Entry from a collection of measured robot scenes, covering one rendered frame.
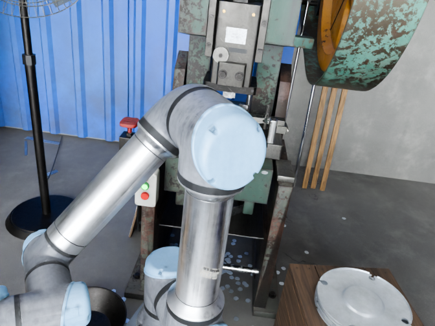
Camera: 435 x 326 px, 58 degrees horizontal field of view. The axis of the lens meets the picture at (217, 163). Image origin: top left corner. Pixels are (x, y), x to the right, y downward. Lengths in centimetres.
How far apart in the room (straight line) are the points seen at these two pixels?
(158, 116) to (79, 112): 232
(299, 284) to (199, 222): 80
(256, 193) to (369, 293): 50
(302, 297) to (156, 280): 61
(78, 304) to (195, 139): 33
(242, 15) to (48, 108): 198
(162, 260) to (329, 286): 66
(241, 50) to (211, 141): 90
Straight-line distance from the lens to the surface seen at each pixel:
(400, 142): 306
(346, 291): 138
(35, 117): 196
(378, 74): 129
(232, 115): 56
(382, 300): 142
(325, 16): 174
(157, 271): 88
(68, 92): 300
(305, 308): 133
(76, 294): 70
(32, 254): 79
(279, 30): 137
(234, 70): 141
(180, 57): 187
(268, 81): 171
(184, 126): 60
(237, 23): 141
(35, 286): 73
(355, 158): 302
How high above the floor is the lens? 128
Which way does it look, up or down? 27 degrees down
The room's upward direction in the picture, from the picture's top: 7 degrees clockwise
